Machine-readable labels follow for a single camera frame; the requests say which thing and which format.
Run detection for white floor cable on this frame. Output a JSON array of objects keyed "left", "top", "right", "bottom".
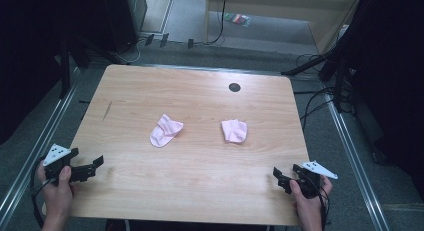
[{"left": 114, "top": 36, "right": 148, "bottom": 65}]

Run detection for dark curtain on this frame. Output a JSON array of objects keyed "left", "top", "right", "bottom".
[
  {"left": 0, "top": 0, "right": 111, "bottom": 145},
  {"left": 333, "top": 0, "right": 424, "bottom": 195}
]

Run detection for black floor cables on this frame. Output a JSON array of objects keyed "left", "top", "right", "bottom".
[{"left": 294, "top": 52, "right": 351, "bottom": 132}]

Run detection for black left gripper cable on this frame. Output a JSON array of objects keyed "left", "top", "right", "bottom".
[{"left": 29, "top": 156, "right": 56, "bottom": 229}]

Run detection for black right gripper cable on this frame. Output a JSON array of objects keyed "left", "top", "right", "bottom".
[{"left": 309, "top": 176, "right": 332, "bottom": 231}]

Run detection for black metal stand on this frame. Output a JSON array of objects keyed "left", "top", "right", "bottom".
[
  {"left": 280, "top": 40, "right": 354, "bottom": 114},
  {"left": 58, "top": 34, "right": 128, "bottom": 99}
]

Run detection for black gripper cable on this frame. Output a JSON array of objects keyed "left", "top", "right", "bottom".
[
  {"left": 29, "top": 156, "right": 56, "bottom": 229},
  {"left": 309, "top": 176, "right": 332, "bottom": 231}
]

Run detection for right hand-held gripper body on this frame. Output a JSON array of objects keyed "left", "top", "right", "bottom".
[{"left": 292, "top": 160, "right": 339, "bottom": 199}]

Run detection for black cabinet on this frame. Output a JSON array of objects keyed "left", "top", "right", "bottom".
[{"left": 101, "top": 0, "right": 148, "bottom": 53}]

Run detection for person's right hand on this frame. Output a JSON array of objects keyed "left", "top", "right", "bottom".
[{"left": 289, "top": 175, "right": 334, "bottom": 225}]

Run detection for person's left hand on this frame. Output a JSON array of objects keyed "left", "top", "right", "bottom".
[{"left": 36, "top": 161, "right": 76, "bottom": 223}]

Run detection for metal floor rail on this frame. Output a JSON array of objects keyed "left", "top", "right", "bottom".
[
  {"left": 324, "top": 94, "right": 391, "bottom": 231},
  {"left": 0, "top": 65, "right": 82, "bottom": 222}
]

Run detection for black hanging cable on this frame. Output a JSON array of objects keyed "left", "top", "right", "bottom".
[{"left": 201, "top": 0, "right": 229, "bottom": 46}]

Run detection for pink sock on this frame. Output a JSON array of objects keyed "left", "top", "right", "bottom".
[
  {"left": 149, "top": 113, "right": 185, "bottom": 149},
  {"left": 220, "top": 118, "right": 249, "bottom": 145}
]

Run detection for colourful packet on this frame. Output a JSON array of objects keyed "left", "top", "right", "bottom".
[{"left": 223, "top": 12, "right": 251, "bottom": 28}]

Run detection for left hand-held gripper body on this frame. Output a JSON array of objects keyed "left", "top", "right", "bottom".
[{"left": 42, "top": 143, "right": 80, "bottom": 187}]

